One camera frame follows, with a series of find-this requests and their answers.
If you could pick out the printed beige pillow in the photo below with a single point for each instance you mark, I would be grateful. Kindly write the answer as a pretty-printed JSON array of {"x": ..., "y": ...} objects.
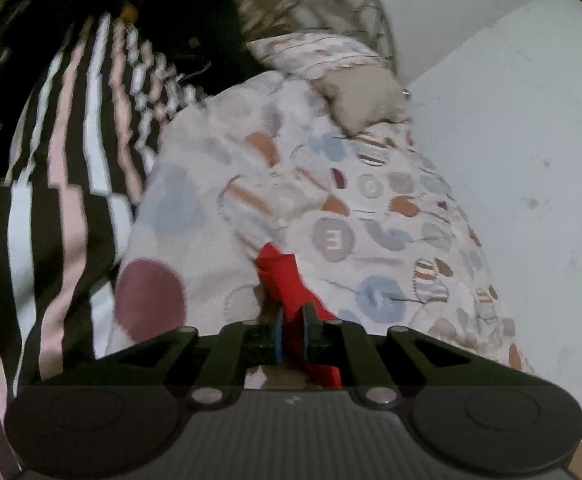
[{"x": 331, "y": 60}]

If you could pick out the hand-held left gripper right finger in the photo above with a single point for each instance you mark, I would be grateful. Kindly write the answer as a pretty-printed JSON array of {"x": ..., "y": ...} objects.
[{"x": 305, "y": 334}]

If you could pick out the black white pink striped blanket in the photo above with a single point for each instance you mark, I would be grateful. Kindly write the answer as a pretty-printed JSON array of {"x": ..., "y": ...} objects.
[{"x": 46, "y": 210}]

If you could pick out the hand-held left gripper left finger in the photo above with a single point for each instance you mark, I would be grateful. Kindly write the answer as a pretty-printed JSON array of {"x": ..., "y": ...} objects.
[{"x": 277, "y": 336}]

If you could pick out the dark cloth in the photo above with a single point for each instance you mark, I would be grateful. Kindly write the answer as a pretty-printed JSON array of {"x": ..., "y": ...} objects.
[{"x": 206, "y": 20}]

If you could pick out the circle print white duvet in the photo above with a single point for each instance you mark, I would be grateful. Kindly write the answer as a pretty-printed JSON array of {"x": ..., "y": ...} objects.
[{"x": 321, "y": 200}]

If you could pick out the red small cloth garment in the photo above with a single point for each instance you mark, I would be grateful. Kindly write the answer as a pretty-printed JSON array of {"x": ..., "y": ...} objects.
[{"x": 283, "y": 275}]

